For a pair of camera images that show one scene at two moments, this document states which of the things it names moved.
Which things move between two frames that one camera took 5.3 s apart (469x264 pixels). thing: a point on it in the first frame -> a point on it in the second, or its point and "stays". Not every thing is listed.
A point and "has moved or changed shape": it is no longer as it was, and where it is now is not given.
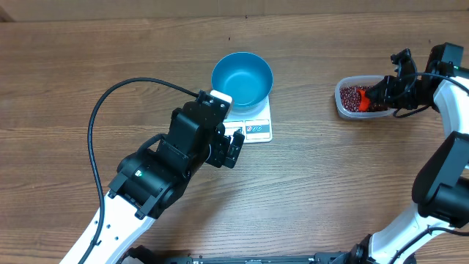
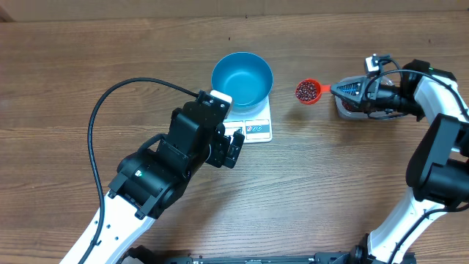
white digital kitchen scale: x=256 y=125 stays
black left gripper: x=218 y=156 stays
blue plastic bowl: x=246 y=77 stays
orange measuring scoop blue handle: x=364 y=102 has moved or changed shape
